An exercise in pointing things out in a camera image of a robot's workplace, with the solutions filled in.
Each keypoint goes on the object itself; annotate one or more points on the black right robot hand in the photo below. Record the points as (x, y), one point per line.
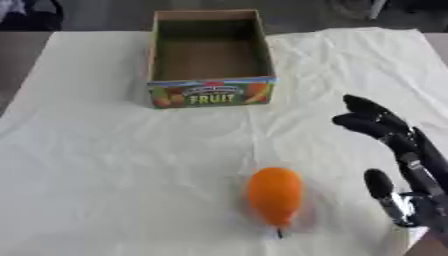
(408, 156)

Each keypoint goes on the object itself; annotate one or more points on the open cardboard box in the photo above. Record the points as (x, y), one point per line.
(210, 60)

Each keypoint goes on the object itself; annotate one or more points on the orange toy fruit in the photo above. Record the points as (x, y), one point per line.
(274, 195)

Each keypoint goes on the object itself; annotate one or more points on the grey tripod leg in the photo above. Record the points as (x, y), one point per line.
(376, 9)

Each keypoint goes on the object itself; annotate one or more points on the dark chair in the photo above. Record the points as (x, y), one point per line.
(32, 15)

